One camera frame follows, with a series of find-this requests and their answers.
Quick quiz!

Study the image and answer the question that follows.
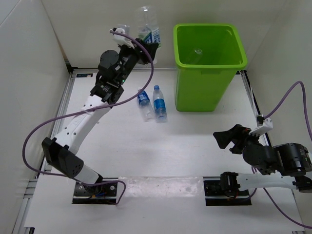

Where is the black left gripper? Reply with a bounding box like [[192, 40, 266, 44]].
[[117, 39, 159, 85]]

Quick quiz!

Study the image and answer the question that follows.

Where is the green label clear bottle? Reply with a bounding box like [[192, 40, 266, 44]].
[[136, 5, 161, 48]]

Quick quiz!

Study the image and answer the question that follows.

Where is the clear crinkled plastic bottle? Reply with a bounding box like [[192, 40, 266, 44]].
[[188, 48, 203, 65]]

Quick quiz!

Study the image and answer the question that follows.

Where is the dark blue label bottle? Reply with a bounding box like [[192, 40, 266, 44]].
[[137, 90, 154, 121]]

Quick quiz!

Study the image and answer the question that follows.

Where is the blue label water bottle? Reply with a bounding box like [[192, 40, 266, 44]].
[[153, 85, 167, 123]]

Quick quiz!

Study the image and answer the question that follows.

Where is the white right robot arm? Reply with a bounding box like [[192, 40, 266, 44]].
[[213, 122, 312, 195]]

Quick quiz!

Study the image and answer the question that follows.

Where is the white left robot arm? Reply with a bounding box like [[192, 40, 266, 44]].
[[42, 39, 159, 195]]

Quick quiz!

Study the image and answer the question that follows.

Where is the green plastic bin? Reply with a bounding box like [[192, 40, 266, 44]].
[[173, 23, 248, 112]]

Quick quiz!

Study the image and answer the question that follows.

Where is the small blue sticker label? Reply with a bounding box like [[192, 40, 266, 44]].
[[76, 73, 93, 78]]

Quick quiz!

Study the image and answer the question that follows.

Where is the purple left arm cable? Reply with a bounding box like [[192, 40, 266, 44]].
[[22, 28, 155, 205]]

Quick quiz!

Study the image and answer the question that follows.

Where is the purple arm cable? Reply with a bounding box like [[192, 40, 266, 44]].
[[243, 81, 312, 230], [22, 28, 155, 205]]

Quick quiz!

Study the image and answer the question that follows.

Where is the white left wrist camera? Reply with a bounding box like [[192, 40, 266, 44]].
[[110, 24, 135, 49]]

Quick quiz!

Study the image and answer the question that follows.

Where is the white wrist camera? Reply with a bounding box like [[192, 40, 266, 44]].
[[110, 24, 135, 49], [249, 115, 273, 137]]

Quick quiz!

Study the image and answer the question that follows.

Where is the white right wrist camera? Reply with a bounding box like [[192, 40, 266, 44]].
[[249, 115, 273, 137]]

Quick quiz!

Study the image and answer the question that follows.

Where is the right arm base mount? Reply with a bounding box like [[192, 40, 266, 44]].
[[203, 177, 252, 207]]

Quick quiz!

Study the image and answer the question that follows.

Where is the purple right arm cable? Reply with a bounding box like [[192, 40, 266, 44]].
[[243, 81, 312, 230]]

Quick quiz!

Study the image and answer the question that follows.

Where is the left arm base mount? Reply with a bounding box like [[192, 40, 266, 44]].
[[72, 182, 118, 205]]

